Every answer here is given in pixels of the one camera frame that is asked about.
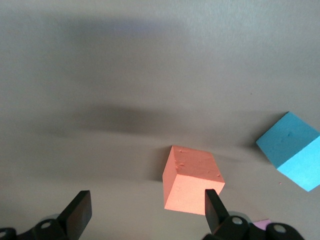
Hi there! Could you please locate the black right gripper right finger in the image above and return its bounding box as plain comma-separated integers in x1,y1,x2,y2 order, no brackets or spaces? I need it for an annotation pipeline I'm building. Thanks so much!
202,189,305,240

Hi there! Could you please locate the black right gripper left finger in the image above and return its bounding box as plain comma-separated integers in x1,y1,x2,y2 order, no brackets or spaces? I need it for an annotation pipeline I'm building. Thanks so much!
0,190,93,240

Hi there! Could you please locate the orange foam block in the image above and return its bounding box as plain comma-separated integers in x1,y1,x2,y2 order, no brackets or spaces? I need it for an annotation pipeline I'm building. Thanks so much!
162,145,226,216

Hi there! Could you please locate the blue foam block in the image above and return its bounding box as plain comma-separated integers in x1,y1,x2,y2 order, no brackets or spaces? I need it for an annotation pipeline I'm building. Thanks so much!
255,111,320,193

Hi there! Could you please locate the pink foam block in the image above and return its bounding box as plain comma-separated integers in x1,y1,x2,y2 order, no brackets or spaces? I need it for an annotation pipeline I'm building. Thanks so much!
251,219,271,232

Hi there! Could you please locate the brown table cover sheet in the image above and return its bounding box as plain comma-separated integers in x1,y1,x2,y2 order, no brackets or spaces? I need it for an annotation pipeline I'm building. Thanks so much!
0,0,320,240

